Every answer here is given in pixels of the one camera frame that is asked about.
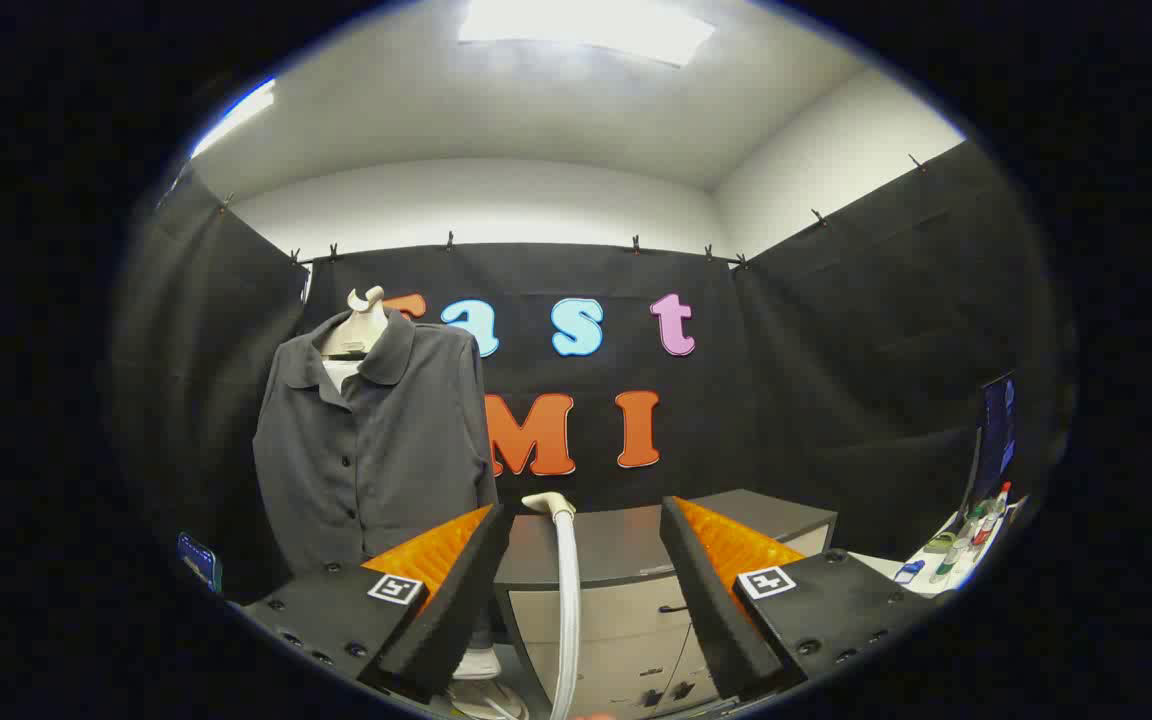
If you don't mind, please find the dark smartphone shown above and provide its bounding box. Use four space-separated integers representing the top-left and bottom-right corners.
176 532 224 593

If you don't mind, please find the square ceiling light panel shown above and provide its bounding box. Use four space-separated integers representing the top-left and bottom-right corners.
458 0 715 68

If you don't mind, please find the black backdrop cloth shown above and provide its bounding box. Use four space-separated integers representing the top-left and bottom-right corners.
111 140 1072 601

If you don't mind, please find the dark computer monitor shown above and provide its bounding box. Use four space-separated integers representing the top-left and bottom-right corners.
966 372 1019 511

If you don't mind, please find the grey top cabinet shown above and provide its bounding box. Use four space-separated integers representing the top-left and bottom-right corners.
493 488 837 719

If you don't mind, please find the narrow ceiling light strip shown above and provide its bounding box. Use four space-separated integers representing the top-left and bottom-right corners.
191 78 277 159

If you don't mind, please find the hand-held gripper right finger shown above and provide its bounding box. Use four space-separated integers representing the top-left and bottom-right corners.
658 495 957 701

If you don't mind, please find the white garment steamer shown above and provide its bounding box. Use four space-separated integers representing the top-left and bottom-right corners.
521 491 584 720

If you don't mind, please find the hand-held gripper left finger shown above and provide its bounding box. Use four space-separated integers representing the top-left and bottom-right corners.
241 503 515 704

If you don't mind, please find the cream clothes hanger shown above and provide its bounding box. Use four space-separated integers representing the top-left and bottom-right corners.
321 286 389 358

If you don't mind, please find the white steamer base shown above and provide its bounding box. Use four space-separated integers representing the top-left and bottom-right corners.
451 648 529 720

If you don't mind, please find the grey button shirt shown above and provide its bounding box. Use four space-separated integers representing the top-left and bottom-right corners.
253 308 499 576

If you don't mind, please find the row of black cloth clips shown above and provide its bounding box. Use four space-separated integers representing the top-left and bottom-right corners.
219 153 929 273

